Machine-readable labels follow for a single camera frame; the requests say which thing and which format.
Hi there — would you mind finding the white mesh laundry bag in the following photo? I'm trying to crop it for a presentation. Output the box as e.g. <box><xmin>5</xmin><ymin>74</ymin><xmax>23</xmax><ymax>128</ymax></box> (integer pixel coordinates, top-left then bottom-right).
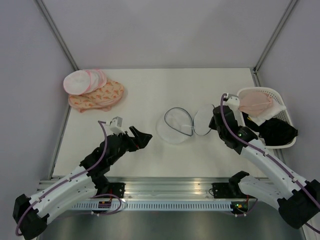
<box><xmin>156</xmin><ymin>103</ymin><xmax>215</xmax><ymax>145</ymax></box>

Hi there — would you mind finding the white slotted cable duct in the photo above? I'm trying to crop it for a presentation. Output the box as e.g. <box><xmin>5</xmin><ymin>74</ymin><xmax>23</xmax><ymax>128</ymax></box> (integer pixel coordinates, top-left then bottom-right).
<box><xmin>71</xmin><ymin>200</ymin><xmax>232</xmax><ymax>212</ymax></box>

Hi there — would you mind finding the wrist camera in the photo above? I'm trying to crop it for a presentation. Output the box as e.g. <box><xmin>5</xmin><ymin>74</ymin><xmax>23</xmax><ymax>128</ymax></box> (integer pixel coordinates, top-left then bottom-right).
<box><xmin>108</xmin><ymin>116</ymin><xmax>125</xmax><ymax>135</ymax></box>
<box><xmin>223</xmin><ymin>93</ymin><xmax>240</xmax><ymax>111</ymax></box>

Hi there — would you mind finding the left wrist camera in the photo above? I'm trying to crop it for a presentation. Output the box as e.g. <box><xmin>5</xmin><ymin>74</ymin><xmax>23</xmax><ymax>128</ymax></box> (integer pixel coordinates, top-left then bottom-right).
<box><xmin>108</xmin><ymin>116</ymin><xmax>125</xmax><ymax>135</ymax></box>

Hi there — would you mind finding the left aluminium frame post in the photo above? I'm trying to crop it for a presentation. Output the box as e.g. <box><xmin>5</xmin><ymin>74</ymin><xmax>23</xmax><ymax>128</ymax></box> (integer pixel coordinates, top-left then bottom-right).
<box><xmin>34</xmin><ymin>0</ymin><xmax>79</xmax><ymax>71</ymax></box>

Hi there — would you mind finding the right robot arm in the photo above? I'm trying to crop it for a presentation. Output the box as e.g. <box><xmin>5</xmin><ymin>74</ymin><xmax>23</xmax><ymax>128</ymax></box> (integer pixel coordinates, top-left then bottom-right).
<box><xmin>209</xmin><ymin>105</ymin><xmax>320</xmax><ymax>229</ymax></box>

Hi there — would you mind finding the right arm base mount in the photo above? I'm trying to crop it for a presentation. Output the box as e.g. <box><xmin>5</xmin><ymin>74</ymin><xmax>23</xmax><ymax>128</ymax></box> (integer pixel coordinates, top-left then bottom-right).
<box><xmin>211</xmin><ymin>182</ymin><xmax>237</xmax><ymax>199</ymax></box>

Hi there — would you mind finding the black garment in basket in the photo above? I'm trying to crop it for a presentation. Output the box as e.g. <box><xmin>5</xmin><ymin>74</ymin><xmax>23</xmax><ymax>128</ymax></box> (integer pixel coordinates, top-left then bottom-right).
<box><xmin>242</xmin><ymin>113</ymin><xmax>298</xmax><ymax>147</ymax></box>

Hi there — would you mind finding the peach pink bra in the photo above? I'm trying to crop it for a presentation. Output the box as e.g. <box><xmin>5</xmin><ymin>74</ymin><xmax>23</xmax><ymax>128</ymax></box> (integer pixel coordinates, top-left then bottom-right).
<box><xmin>238</xmin><ymin>91</ymin><xmax>273</xmax><ymax>115</ymax></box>

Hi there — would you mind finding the white cloth in basket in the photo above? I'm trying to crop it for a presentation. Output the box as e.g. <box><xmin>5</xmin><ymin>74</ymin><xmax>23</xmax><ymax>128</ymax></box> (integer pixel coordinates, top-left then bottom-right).
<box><xmin>248</xmin><ymin>101</ymin><xmax>287</xmax><ymax>126</ymax></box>

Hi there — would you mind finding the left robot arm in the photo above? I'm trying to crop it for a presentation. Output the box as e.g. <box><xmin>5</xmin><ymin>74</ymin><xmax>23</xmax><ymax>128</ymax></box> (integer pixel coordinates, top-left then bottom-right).
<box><xmin>12</xmin><ymin>126</ymin><xmax>153</xmax><ymax>240</ymax></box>

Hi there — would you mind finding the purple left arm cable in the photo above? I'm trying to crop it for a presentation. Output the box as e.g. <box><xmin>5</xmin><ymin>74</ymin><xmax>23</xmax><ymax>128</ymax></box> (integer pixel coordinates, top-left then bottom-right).
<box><xmin>15</xmin><ymin>120</ymin><xmax>126</xmax><ymax>236</ymax></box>

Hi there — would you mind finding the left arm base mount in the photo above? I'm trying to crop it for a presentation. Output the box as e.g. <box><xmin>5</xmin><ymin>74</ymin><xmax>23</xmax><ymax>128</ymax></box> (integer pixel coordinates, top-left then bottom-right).
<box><xmin>101</xmin><ymin>182</ymin><xmax>126</xmax><ymax>199</ymax></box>

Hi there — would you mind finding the pink-rimmed white mesh bag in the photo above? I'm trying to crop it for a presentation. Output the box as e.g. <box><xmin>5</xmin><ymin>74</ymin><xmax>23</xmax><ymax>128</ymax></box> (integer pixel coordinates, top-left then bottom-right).
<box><xmin>63</xmin><ymin>69</ymin><xmax>108</xmax><ymax>96</ymax></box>

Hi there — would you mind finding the aluminium frame post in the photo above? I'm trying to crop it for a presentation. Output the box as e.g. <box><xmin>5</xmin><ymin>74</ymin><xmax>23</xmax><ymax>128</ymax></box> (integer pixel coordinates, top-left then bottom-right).
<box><xmin>34</xmin><ymin>0</ymin><xmax>79</xmax><ymax>71</ymax></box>
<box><xmin>252</xmin><ymin>0</ymin><xmax>300</xmax><ymax>74</ymax></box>

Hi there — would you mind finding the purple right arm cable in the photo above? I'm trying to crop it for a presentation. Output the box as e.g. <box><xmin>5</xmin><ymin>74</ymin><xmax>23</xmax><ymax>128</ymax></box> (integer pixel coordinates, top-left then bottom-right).
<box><xmin>220</xmin><ymin>93</ymin><xmax>320</xmax><ymax>233</ymax></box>

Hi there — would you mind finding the aluminium rail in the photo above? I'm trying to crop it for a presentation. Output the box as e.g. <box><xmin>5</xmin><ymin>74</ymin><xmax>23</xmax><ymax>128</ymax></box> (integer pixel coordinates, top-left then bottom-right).
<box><xmin>37</xmin><ymin>176</ymin><xmax>261</xmax><ymax>200</ymax></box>

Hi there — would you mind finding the right aluminium frame post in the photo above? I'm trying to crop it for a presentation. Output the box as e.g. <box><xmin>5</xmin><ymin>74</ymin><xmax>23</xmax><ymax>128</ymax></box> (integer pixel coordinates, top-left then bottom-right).
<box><xmin>252</xmin><ymin>0</ymin><xmax>300</xmax><ymax>74</ymax></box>

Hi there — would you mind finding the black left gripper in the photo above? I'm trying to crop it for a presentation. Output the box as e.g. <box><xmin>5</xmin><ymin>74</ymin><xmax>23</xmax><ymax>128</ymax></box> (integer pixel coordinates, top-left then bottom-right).
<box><xmin>108</xmin><ymin>126</ymin><xmax>152</xmax><ymax>165</ymax></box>

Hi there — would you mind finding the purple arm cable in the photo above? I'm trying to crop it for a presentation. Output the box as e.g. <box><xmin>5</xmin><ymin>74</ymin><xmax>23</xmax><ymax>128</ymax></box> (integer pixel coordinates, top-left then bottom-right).
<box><xmin>220</xmin><ymin>93</ymin><xmax>320</xmax><ymax>233</ymax></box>
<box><xmin>15</xmin><ymin>120</ymin><xmax>126</xmax><ymax>236</ymax></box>

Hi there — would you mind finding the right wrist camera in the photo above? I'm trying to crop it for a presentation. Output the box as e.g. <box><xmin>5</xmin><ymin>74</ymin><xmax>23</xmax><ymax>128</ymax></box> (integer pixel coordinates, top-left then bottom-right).
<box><xmin>223</xmin><ymin>93</ymin><xmax>240</xmax><ymax>111</ymax></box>

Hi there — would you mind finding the orange floral laundry bag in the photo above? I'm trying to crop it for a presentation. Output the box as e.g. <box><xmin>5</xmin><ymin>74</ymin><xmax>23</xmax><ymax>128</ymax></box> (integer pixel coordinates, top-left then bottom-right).
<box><xmin>68</xmin><ymin>79</ymin><xmax>125</xmax><ymax>113</ymax></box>

